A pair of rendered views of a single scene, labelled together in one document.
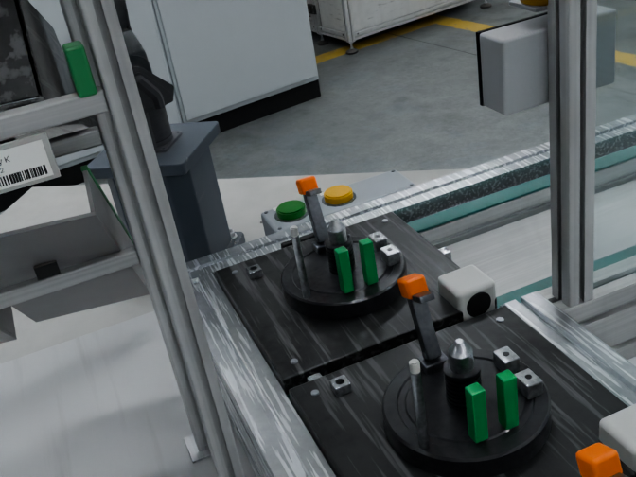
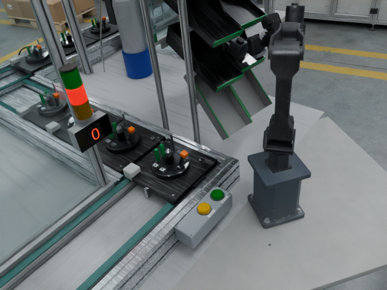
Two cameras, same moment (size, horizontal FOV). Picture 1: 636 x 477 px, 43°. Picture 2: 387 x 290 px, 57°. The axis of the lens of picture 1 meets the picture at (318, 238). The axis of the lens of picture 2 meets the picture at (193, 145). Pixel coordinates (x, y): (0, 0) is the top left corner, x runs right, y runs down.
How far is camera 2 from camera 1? 1.71 m
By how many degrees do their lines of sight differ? 107
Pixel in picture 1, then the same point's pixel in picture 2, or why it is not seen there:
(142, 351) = (246, 170)
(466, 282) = (130, 166)
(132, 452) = (216, 147)
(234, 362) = (186, 141)
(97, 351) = not seen: hidden behind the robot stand
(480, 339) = (124, 159)
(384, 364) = (145, 147)
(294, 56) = not seen: outside the picture
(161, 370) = not seen: hidden behind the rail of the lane
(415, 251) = (155, 183)
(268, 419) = (167, 133)
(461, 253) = (149, 215)
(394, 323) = (148, 157)
